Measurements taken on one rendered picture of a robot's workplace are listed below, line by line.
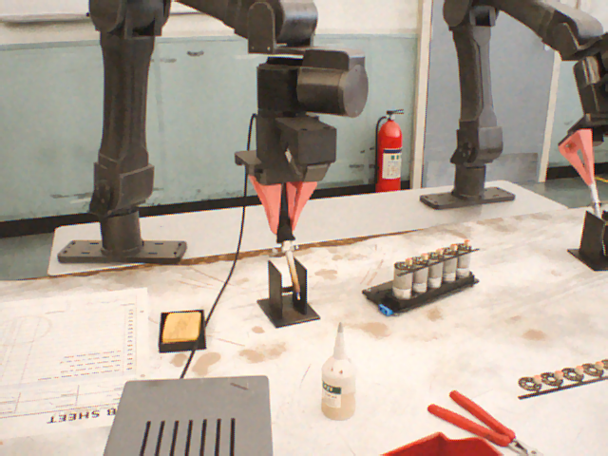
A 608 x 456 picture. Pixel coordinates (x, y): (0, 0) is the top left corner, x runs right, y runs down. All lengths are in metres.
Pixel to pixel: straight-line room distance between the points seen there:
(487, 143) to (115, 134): 0.69
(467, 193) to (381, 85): 2.42
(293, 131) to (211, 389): 0.28
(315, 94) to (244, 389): 0.32
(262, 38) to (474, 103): 0.61
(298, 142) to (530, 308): 0.40
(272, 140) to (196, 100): 2.62
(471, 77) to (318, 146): 0.62
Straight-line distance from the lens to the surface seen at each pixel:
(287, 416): 0.59
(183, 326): 0.72
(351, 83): 0.63
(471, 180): 1.21
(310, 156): 0.60
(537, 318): 0.80
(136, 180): 0.90
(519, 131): 4.15
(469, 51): 1.18
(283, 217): 0.73
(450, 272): 0.81
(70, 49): 3.21
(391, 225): 1.07
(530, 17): 1.08
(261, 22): 0.65
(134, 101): 0.86
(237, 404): 0.45
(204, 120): 3.29
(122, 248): 0.94
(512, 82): 4.04
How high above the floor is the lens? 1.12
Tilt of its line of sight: 21 degrees down
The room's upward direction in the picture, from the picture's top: straight up
